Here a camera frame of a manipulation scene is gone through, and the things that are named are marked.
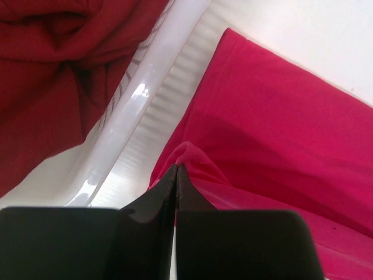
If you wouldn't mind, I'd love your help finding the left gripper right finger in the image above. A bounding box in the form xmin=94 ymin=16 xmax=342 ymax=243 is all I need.
xmin=176 ymin=165 xmax=324 ymax=279

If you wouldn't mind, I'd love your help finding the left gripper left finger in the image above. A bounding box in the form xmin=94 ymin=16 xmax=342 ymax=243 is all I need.
xmin=1 ymin=166 xmax=178 ymax=279

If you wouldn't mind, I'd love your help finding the magenta t shirt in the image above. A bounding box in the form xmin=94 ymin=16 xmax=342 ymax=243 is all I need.
xmin=150 ymin=29 xmax=372 ymax=279

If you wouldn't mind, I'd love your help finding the white plastic basket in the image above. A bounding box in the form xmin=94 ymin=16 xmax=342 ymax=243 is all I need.
xmin=0 ymin=0 xmax=225 ymax=209

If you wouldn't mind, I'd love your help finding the dark red t shirt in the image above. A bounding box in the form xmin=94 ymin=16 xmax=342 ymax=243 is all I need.
xmin=1 ymin=1 xmax=167 ymax=195

